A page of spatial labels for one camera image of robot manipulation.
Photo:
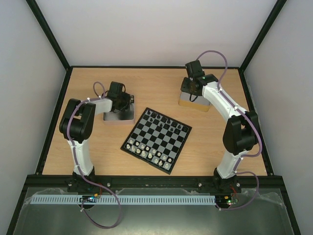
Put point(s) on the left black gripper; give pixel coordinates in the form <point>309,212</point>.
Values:
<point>128,97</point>

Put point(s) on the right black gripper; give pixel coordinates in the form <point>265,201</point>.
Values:
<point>187,88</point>

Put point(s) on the silver tin with pieces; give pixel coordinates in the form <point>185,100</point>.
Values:
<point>124,117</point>

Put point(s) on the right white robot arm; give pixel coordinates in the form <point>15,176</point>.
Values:
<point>241,130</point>

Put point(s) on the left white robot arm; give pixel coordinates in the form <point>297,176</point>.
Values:
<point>78,119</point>

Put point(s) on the black silver chess board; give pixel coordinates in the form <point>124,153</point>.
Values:
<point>168,143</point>

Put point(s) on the empty gold silver tin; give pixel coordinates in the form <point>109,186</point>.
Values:
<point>192,101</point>

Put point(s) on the light blue cable duct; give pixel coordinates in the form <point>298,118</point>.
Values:
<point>123,200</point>

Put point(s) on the black frame rail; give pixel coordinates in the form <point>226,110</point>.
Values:
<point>204,184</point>

